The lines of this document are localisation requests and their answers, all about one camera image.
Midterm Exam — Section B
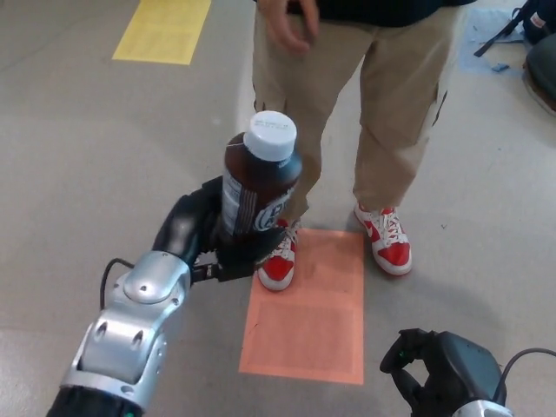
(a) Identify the brown protein shake bottle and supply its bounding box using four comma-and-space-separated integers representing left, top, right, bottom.
219, 110, 304, 238

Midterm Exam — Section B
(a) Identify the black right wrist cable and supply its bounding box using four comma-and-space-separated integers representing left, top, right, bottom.
499, 347, 556, 392

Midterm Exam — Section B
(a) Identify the red white right sneaker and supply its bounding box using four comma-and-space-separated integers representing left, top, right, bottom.
258, 219, 303, 292

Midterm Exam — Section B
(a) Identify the red white sneaker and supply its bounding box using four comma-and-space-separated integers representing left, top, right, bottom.
258, 219, 303, 292
354, 202, 413, 277

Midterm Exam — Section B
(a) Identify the blue paper sheet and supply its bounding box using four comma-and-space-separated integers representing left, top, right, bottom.
459, 8, 529, 75

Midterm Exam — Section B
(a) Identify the red white left sneaker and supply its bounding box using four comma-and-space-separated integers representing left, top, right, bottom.
354, 202, 413, 277

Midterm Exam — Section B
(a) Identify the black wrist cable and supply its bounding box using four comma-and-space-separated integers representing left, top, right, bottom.
98, 258, 136, 310
499, 347, 556, 392

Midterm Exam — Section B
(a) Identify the person in khaki pants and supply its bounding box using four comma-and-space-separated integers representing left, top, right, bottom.
251, 0, 461, 218

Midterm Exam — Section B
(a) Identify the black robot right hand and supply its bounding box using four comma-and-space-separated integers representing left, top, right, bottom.
380, 328, 508, 417

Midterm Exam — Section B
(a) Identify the orange paper sheet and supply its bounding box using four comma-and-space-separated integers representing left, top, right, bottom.
238, 228, 365, 386

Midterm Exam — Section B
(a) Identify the black shirt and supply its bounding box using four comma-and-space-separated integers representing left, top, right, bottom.
316, 0, 470, 27

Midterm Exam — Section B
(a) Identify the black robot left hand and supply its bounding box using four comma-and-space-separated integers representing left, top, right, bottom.
150, 175, 288, 283

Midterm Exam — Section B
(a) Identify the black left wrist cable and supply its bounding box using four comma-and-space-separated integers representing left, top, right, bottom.
98, 258, 136, 310

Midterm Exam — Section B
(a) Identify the black backpack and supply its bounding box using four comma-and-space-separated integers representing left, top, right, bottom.
473, 0, 556, 57

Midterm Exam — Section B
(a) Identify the dark grey round object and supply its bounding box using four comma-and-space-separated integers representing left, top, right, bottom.
523, 36, 556, 114

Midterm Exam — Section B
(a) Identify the yellow paper sheet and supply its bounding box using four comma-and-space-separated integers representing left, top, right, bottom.
111, 0, 213, 66

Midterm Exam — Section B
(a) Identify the person's right hand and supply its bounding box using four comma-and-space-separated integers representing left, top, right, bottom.
259, 0, 322, 56

